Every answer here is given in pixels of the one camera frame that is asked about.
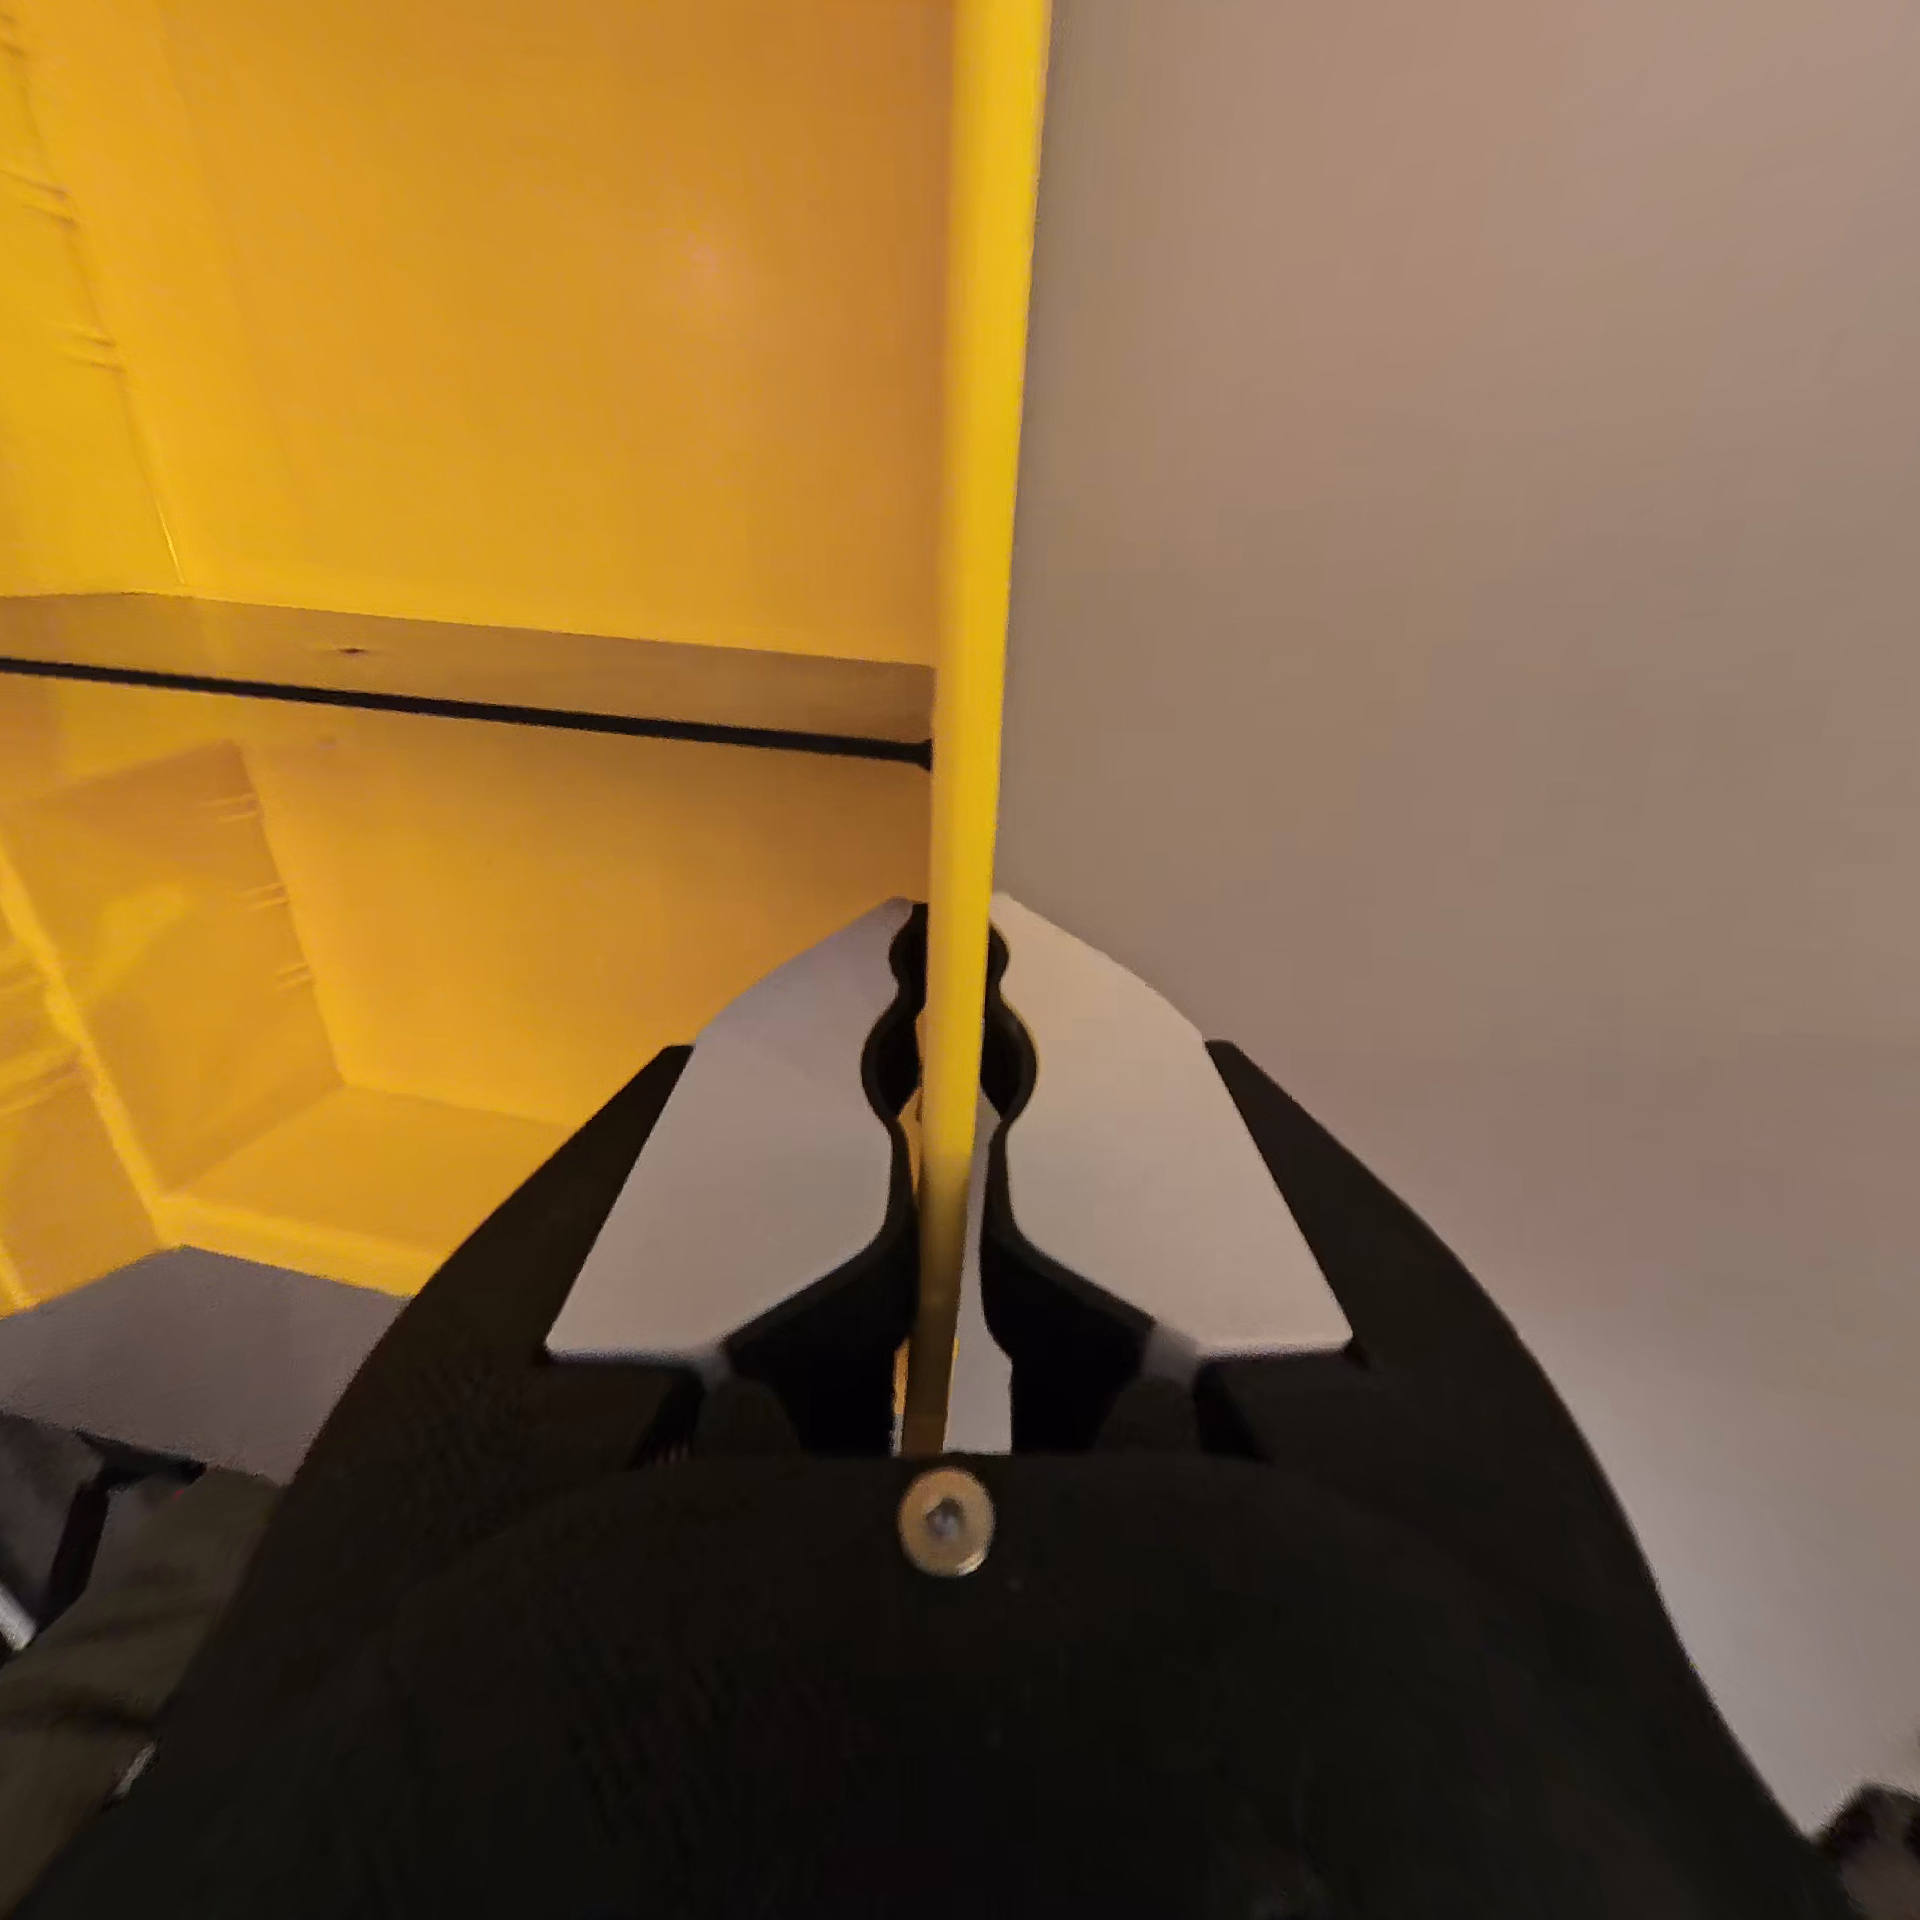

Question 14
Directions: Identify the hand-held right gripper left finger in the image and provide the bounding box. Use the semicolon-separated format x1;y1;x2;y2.
546;900;924;1370

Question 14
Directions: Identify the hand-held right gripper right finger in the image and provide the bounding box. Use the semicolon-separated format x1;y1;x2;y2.
971;897;1356;1362

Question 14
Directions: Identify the yellow plastic bin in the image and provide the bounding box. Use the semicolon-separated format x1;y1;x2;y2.
0;0;1056;1460

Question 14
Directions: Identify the black bin divider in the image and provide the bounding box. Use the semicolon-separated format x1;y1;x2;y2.
0;591;938;772

